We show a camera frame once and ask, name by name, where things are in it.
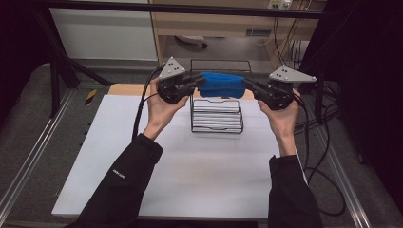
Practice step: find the white power strip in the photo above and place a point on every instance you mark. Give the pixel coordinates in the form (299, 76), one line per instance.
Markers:
(279, 3)

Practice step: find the white cabinet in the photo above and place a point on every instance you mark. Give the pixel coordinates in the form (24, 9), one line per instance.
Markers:
(101, 34)

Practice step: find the black horizontal frame bar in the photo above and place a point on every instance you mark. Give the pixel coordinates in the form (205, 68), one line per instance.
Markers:
(190, 9)

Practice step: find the office chair base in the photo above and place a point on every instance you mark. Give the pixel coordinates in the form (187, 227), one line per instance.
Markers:
(191, 40)

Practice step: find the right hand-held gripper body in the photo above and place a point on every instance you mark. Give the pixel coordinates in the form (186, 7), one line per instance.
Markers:
(278, 95)

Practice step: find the blue cloth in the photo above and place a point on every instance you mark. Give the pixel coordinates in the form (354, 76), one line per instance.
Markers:
(221, 85)

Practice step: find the person's left hand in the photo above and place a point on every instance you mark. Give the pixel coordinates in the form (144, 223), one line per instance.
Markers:
(161, 115)

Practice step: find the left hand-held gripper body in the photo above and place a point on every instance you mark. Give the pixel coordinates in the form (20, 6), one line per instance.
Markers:
(171, 87)

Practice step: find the black frame strut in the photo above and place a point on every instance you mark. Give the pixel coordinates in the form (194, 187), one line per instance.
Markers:
(58, 69)
(318, 104)

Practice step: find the person's right hand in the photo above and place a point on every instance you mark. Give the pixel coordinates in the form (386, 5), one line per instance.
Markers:
(282, 123)

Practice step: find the wooden table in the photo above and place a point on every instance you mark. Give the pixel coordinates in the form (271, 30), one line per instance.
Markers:
(126, 89)

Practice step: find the aluminium rail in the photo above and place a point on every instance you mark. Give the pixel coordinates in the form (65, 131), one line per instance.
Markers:
(34, 155)
(343, 177)

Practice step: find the yellow black tape strip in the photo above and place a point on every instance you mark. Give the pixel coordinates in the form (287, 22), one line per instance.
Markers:
(90, 97)

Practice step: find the wooden desk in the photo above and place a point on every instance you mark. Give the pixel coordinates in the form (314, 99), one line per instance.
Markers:
(221, 23)

